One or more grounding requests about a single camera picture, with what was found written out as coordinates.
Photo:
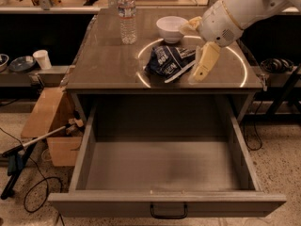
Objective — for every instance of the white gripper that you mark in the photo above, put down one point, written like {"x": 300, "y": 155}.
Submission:
{"x": 216, "y": 26}

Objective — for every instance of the white ceramic bowl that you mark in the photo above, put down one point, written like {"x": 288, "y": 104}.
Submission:
{"x": 169, "y": 28}

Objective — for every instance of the grey side shelf left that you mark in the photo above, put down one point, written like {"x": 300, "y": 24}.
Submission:
{"x": 48, "y": 78}

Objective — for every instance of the grey bowl at left edge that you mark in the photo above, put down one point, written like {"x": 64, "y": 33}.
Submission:
{"x": 3, "y": 62}

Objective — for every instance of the black grabber tool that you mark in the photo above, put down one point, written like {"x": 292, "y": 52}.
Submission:
{"x": 17, "y": 158}

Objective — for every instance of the blue chip bag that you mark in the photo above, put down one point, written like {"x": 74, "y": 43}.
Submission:
{"x": 170, "y": 62}

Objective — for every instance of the grey cabinet with glossy top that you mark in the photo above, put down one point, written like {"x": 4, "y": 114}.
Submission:
{"x": 105, "y": 65}

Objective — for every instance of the cardboard box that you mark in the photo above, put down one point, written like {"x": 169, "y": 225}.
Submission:
{"x": 53, "y": 109}

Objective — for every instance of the clear plastic water bottle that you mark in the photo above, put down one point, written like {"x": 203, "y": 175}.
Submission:
{"x": 127, "y": 12}

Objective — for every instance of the open grey top drawer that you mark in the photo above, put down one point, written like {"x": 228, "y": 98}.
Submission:
{"x": 166, "y": 157}

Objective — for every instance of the blue grey bowl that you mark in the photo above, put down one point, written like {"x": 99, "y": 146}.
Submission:
{"x": 22, "y": 64}

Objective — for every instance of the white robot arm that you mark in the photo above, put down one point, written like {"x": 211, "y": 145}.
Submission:
{"x": 248, "y": 12}

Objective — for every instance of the white paper cup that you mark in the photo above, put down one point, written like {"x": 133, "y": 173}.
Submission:
{"x": 43, "y": 59}

